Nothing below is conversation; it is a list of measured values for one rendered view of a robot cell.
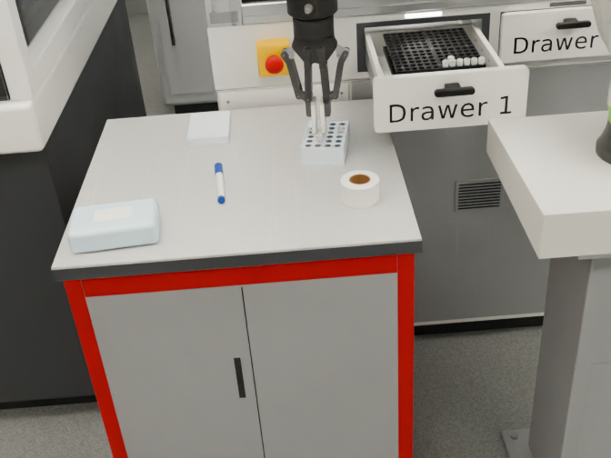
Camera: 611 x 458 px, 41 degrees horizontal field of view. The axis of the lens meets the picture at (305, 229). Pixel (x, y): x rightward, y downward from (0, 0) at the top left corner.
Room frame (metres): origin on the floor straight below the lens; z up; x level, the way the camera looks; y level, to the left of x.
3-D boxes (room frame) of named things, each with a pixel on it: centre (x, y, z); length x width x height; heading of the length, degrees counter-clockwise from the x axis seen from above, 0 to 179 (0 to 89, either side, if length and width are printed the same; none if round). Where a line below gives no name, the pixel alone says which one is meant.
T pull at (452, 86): (1.38, -0.29, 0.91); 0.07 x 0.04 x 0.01; 90
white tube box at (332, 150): (1.46, -0.05, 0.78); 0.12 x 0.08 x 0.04; 170
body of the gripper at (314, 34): (1.45, -0.04, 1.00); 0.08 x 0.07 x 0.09; 80
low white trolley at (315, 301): (1.41, 0.12, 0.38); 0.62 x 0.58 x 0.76; 90
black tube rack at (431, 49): (1.61, -0.29, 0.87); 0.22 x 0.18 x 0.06; 0
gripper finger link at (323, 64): (1.45, -0.06, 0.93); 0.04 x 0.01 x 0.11; 170
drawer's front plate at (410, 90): (1.41, -0.29, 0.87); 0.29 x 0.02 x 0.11; 90
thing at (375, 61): (1.62, -0.29, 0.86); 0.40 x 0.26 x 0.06; 0
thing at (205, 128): (1.59, 0.19, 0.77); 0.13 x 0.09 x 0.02; 0
